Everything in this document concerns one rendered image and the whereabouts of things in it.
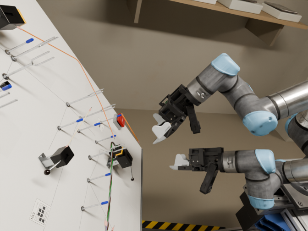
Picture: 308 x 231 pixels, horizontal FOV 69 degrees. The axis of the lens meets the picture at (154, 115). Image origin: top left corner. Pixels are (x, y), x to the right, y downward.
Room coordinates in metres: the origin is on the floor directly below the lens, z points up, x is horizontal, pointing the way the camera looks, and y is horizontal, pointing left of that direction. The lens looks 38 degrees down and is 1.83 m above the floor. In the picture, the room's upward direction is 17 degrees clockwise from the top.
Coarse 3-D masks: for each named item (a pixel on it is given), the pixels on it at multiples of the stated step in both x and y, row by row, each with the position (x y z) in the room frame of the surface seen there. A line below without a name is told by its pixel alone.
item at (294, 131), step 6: (294, 114) 0.89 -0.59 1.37; (300, 114) 0.85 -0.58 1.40; (306, 114) 0.82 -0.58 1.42; (288, 120) 0.88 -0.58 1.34; (294, 120) 0.85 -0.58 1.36; (300, 120) 0.82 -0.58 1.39; (306, 120) 0.81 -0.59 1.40; (288, 126) 0.86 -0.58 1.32; (294, 126) 0.83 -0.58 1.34; (300, 126) 0.81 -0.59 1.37; (306, 126) 0.79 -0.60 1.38; (288, 132) 0.85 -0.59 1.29; (294, 132) 0.82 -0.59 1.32; (300, 132) 0.80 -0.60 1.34; (306, 132) 0.79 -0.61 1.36; (294, 138) 0.81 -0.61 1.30; (300, 138) 0.79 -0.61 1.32; (306, 138) 0.77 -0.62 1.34; (300, 144) 0.78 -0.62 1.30
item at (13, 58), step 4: (48, 40) 0.50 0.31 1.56; (52, 40) 0.51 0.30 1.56; (40, 44) 0.49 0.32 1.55; (44, 44) 0.51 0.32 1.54; (32, 48) 0.50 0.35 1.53; (36, 48) 0.50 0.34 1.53; (24, 52) 0.49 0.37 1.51; (28, 52) 0.49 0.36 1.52; (12, 56) 0.49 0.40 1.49; (16, 56) 0.49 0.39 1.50; (12, 60) 0.48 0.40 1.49
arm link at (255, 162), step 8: (240, 152) 0.56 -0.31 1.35; (248, 152) 0.55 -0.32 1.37; (256, 152) 0.54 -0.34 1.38; (264, 152) 0.54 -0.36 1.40; (272, 152) 0.55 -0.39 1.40; (240, 160) 0.53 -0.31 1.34; (248, 160) 0.52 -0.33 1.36; (256, 160) 0.52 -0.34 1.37; (264, 160) 0.51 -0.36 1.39; (272, 160) 0.51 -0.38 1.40; (240, 168) 0.51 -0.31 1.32; (248, 168) 0.51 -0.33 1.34; (256, 168) 0.51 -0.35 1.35; (264, 168) 0.50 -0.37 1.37; (272, 168) 0.50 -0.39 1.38; (248, 176) 0.50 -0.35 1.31; (256, 176) 0.49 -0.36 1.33; (264, 176) 0.50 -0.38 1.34
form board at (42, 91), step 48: (0, 0) 0.60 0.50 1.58; (0, 48) 0.47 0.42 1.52; (48, 48) 0.66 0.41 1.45; (48, 96) 0.51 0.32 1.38; (96, 96) 0.77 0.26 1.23; (0, 144) 0.28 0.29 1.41; (48, 144) 0.38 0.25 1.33; (96, 144) 0.56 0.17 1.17; (0, 192) 0.20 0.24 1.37; (48, 192) 0.27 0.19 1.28; (96, 192) 0.40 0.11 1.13
